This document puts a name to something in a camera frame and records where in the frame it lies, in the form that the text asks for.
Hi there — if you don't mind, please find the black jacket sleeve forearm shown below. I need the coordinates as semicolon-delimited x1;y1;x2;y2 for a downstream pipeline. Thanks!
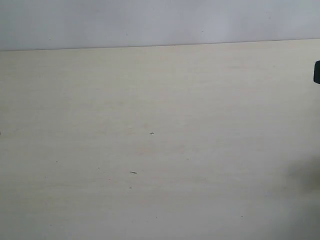
313;60;320;84

